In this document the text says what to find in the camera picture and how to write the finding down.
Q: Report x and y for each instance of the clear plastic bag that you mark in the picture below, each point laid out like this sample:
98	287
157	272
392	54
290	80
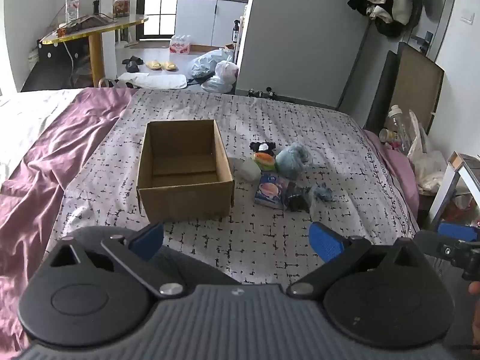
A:
217	85

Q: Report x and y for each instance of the pink satin quilt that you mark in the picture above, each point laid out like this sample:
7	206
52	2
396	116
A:
56	150

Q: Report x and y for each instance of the red printed snack bag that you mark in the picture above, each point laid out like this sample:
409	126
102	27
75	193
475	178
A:
121	5

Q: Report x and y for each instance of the blue-grey fluffy plush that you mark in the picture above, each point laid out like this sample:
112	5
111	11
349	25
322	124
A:
294	159

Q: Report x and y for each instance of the clear water bottle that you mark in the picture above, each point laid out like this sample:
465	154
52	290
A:
72	7

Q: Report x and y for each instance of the pack of water bottles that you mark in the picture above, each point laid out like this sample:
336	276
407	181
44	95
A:
180	45

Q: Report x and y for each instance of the white pink plastic bag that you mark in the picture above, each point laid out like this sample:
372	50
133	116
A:
226	71

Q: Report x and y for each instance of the dark spray bottle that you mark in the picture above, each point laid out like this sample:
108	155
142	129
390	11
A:
236	32

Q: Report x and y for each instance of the small white cup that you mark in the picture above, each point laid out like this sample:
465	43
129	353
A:
387	135

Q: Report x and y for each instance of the white floor mat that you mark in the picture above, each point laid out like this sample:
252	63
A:
157	80

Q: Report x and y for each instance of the blue printed packet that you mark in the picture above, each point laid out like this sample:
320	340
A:
270	191

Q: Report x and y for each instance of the black item in clear bag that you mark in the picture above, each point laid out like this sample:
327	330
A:
298	200

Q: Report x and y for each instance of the black panel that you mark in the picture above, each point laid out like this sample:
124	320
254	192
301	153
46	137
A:
375	93

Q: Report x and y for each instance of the white bed sheet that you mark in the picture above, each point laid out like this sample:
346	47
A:
22	127

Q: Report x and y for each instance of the black low cabinet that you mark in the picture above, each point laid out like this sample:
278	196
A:
52	67

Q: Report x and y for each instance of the black slipper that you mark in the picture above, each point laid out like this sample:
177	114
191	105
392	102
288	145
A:
132	60
132	68

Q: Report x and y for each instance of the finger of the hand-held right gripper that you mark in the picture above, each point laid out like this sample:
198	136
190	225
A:
431	243
455	231

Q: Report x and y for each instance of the burger plush toy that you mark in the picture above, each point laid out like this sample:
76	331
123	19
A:
264	160

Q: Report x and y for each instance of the white wall switch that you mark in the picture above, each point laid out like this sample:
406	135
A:
468	17

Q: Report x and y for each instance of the brown board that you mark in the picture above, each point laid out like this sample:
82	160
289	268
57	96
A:
418	82

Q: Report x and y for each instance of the gold-edged table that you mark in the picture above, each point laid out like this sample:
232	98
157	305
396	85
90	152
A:
112	26

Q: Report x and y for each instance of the person's right hand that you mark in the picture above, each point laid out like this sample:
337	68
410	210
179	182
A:
474	288

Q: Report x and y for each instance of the cardboard box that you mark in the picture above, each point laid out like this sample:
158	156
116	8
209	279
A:
187	198
204	48

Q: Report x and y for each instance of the white metal frame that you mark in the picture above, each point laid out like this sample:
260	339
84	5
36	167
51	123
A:
450	183

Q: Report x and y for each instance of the white crumpled plastic bag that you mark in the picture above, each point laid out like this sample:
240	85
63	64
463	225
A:
429	165

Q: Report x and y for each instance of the black framed glass door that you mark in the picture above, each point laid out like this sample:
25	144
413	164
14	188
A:
141	3

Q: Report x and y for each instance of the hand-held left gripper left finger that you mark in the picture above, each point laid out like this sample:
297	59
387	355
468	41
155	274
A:
147	239

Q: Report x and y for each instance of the white kitchen cabinet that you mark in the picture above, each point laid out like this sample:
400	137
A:
195	18

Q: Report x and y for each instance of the bluish plastic bag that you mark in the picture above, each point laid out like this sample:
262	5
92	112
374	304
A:
206	62

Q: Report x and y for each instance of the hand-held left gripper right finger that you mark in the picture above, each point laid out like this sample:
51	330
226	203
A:
326	242

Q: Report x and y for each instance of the clear plastic bottle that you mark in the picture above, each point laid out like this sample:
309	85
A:
397	123

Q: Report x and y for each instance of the white black-patterned blanket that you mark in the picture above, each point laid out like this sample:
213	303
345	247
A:
187	105

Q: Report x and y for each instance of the flat cardboard box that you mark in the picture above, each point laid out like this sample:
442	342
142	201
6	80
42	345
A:
204	48

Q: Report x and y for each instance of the white soft plush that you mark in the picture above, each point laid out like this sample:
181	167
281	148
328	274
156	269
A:
247	170

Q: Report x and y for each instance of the dark slatted tray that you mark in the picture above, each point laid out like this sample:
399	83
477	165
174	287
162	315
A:
84	22

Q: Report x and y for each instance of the black and white plush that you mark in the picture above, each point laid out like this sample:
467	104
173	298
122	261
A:
262	147

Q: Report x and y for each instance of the yellow slipper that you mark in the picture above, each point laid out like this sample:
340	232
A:
170	66
153	65

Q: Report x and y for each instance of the small black tripod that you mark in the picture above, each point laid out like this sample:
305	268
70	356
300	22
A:
259	93

